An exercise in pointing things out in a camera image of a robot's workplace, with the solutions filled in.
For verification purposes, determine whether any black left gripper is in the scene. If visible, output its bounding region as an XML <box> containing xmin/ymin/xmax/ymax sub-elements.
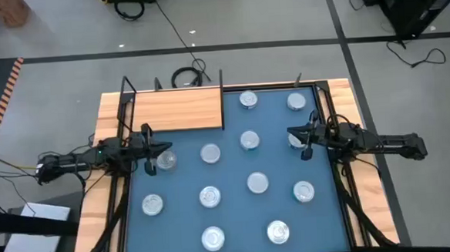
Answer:
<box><xmin>131</xmin><ymin>122</ymin><xmax>174</xmax><ymax>178</ymax></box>

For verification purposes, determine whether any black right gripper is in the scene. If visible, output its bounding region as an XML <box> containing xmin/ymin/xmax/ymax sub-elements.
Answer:
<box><xmin>285</xmin><ymin>109</ymin><xmax>330</xmax><ymax>163</ymax></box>

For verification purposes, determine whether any dark blue label tuna can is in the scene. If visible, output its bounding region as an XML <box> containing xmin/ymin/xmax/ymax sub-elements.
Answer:
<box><xmin>265</xmin><ymin>219</ymin><xmax>291</xmax><ymax>246</ymax></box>
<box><xmin>140</xmin><ymin>193</ymin><xmax>165</xmax><ymax>217</ymax></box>
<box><xmin>287</xmin><ymin>132</ymin><xmax>307</xmax><ymax>151</ymax></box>
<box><xmin>238</xmin><ymin>89</ymin><xmax>260</xmax><ymax>111</ymax></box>

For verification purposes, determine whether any green label tuna can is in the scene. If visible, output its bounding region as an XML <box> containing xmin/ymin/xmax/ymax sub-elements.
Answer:
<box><xmin>246</xmin><ymin>171</ymin><xmax>270</xmax><ymax>195</ymax></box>
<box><xmin>286</xmin><ymin>91</ymin><xmax>307</xmax><ymax>112</ymax></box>
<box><xmin>199</xmin><ymin>143</ymin><xmax>223</xmax><ymax>166</ymax></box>
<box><xmin>200</xmin><ymin>225</ymin><xmax>227</xmax><ymax>252</ymax></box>

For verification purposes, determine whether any blue table mat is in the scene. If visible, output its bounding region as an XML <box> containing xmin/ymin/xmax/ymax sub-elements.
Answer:
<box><xmin>116</xmin><ymin>84</ymin><xmax>351</xmax><ymax>252</ymax></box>

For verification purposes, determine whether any white flat box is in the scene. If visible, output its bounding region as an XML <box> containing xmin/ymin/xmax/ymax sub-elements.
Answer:
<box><xmin>0</xmin><ymin>199</ymin><xmax>73</xmax><ymax>252</ymax></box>

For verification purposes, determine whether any black metal beam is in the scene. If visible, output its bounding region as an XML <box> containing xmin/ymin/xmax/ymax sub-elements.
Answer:
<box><xmin>0</xmin><ymin>205</ymin><xmax>79</xmax><ymax>241</ymax></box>

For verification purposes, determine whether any black computer case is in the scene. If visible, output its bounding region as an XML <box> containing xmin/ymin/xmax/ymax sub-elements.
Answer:
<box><xmin>359</xmin><ymin>0</ymin><xmax>450</xmax><ymax>43</ymax></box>

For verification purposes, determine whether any person's hand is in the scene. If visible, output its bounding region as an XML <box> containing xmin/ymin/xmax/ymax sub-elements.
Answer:
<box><xmin>0</xmin><ymin>0</ymin><xmax>32</xmax><ymax>29</ymax></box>

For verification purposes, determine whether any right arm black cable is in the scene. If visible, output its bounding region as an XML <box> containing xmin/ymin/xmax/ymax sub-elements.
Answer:
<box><xmin>325</xmin><ymin>111</ymin><xmax>381</xmax><ymax>176</ymax></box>

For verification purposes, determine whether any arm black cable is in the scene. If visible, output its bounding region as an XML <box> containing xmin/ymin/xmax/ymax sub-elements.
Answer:
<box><xmin>70</xmin><ymin>131</ymin><xmax>100</xmax><ymax>197</ymax></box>
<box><xmin>325</xmin><ymin>111</ymin><xmax>381</xmax><ymax>176</ymax></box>

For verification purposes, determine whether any wooden shelf black metal frame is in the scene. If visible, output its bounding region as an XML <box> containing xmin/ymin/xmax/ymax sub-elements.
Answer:
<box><xmin>113</xmin><ymin>69</ymin><xmax>227</xmax><ymax>137</ymax></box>

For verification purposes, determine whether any black metal table frame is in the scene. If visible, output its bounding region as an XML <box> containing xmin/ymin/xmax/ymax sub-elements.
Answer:
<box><xmin>94</xmin><ymin>78</ymin><xmax>371</xmax><ymax>252</ymax></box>

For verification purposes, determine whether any coiled black floor cable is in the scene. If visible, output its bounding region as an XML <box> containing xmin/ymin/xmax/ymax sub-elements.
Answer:
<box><xmin>169</xmin><ymin>56</ymin><xmax>212</xmax><ymax>89</ymax></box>

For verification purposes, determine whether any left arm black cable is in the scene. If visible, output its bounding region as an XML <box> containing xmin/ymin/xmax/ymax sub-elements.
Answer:
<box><xmin>70</xmin><ymin>131</ymin><xmax>100</xmax><ymax>197</ymax></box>

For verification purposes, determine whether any black cable conduit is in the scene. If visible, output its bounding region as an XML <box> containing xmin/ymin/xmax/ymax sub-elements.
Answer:
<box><xmin>71</xmin><ymin>173</ymin><xmax>136</xmax><ymax>252</ymax></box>
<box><xmin>333</xmin><ymin>159</ymin><xmax>400</xmax><ymax>250</ymax></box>

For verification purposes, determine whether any long black floor cable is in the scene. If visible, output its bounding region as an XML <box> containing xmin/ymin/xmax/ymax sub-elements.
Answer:
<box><xmin>154</xmin><ymin>0</ymin><xmax>211</xmax><ymax>85</ymax></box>

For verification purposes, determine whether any looped black floor cable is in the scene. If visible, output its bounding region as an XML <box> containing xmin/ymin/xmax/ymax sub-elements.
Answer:
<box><xmin>112</xmin><ymin>0</ymin><xmax>146</xmax><ymax>23</ymax></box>

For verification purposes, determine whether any yellow cable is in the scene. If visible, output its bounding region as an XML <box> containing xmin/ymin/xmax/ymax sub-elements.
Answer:
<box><xmin>0</xmin><ymin>152</ymin><xmax>39</xmax><ymax>173</ymax></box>

